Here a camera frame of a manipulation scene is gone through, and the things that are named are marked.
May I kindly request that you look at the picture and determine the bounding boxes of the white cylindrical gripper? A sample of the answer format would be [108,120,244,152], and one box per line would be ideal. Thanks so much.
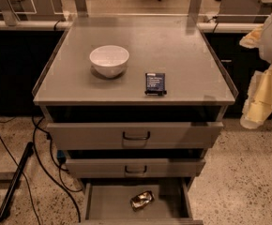
[239,25,272,129]

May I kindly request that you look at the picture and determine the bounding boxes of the black bar on floor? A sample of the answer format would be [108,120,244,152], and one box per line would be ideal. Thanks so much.
[0,142,33,222]

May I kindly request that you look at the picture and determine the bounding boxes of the dark blue card box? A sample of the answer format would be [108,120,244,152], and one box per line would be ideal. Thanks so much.
[144,73,167,96]

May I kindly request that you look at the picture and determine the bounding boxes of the grey drawer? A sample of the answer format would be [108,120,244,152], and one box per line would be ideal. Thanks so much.
[79,179,204,225]
[66,158,205,178]
[47,122,223,150]

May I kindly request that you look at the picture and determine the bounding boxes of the grey bottom drawer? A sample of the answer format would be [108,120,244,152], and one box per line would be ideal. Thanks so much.
[79,179,204,225]

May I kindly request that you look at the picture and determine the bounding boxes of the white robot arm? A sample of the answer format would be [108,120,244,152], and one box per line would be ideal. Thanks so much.
[239,13,272,129]

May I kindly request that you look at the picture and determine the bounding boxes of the grey middle drawer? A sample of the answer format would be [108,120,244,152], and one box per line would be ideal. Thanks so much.
[66,158,205,178]

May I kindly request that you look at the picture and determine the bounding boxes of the thin black floor cable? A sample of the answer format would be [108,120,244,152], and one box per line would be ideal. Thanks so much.
[0,118,42,225]

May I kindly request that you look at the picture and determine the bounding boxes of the white ceramic bowl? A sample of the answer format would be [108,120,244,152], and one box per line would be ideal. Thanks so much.
[89,45,129,79]

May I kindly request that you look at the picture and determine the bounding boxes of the shiny orange can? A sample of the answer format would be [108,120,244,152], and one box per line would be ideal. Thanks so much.
[130,190,155,212]

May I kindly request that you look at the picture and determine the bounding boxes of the grey drawer cabinet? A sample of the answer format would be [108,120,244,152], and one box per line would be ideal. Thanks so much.
[31,14,239,186]

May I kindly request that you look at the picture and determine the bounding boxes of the grey top drawer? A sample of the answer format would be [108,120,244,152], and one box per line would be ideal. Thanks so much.
[47,122,223,150]

